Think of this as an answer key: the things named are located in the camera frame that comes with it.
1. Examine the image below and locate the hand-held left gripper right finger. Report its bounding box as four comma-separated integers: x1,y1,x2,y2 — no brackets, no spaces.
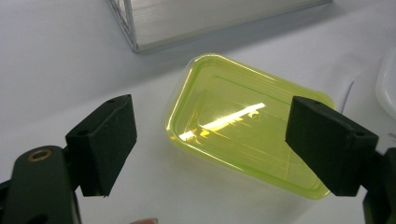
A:
284,95,380,198

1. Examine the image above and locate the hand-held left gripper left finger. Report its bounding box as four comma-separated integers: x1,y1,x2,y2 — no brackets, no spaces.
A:
64,93,138,198

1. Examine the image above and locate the white plastic container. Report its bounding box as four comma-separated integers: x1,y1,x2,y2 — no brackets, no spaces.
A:
375,46,396,120

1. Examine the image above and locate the green translucent plastic container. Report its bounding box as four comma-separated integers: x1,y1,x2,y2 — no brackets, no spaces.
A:
164,53,337,200

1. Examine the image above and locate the white wire basket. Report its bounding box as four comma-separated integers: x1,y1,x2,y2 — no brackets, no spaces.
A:
106,0,332,53

